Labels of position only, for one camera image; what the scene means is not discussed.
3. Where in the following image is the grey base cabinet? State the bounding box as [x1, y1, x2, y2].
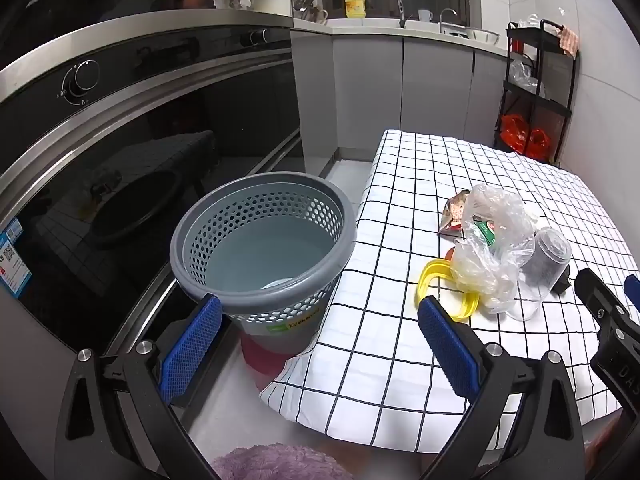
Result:
[290, 22, 511, 161]

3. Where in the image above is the black white checked tablecloth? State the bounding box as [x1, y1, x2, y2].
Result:
[259, 129, 628, 448]

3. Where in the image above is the blue white label sticker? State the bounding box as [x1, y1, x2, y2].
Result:
[0, 220, 33, 303]

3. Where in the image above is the small green packet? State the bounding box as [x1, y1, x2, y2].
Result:
[472, 220, 498, 246]

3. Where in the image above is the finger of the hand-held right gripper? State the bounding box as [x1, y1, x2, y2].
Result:
[623, 274, 640, 311]
[574, 267, 640, 346]

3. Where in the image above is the red beige snack wrapper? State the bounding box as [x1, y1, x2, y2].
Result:
[438, 191, 473, 237]

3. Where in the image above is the checked cloth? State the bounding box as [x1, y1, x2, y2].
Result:
[557, 27, 581, 57]

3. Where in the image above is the black trolley rack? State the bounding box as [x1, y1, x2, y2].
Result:
[492, 19, 578, 166]

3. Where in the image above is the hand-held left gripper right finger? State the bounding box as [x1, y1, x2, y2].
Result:
[416, 295, 587, 480]

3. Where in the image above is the grey perforated waste basket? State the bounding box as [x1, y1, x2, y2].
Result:
[170, 172, 358, 348]

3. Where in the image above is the small black object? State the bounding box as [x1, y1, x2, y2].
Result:
[552, 265, 573, 295]

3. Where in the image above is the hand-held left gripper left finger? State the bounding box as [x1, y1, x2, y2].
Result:
[54, 294, 223, 480]

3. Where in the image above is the black glass built-in appliance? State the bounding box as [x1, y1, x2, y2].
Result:
[0, 25, 306, 356]

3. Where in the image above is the yellow plastic ring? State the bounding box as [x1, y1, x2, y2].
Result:
[415, 258, 481, 320]

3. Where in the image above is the red round object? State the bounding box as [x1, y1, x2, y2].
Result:
[241, 332, 306, 377]

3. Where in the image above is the purple fluffy cloth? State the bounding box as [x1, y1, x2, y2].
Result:
[210, 442, 356, 480]

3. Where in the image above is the clear plastic bag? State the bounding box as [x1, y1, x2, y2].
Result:
[450, 183, 538, 316]
[507, 57, 540, 93]

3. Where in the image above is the clear plastic cup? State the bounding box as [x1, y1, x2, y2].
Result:
[507, 226, 573, 322]

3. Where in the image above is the red plastic bag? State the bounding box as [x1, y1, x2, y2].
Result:
[527, 127, 552, 158]
[500, 114, 529, 156]

